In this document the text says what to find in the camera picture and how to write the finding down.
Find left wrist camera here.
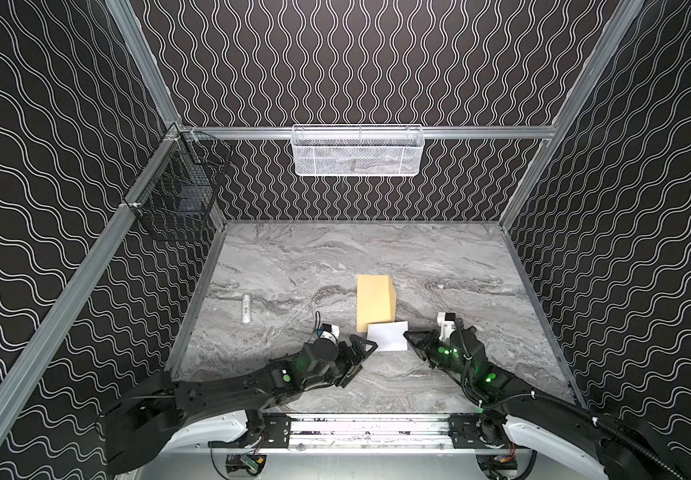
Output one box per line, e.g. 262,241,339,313
317,324,340,344

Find blue floral letter paper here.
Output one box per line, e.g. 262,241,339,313
367,321,409,352

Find tan kraft envelope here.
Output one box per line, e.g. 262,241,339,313
357,275,397,333

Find black wire basket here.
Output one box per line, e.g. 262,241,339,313
124,124,232,245

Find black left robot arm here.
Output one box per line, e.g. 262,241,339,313
100,334,379,475

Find small glue stick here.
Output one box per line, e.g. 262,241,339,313
241,294,251,324

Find aluminium corner post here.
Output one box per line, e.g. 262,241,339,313
499,0,645,232
106,0,181,125

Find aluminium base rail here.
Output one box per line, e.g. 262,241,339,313
128,411,617,454

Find aluminium corner post right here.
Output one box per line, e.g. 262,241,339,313
499,0,645,232

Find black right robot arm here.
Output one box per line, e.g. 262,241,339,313
403,327,687,479

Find white wire basket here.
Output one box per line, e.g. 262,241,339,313
290,134,425,177

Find aluminium back crossbar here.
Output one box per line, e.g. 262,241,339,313
180,124,557,141

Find aluminium left side rail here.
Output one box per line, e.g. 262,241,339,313
0,124,180,448

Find aluminium corner post left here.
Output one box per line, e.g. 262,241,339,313
106,0,181,125

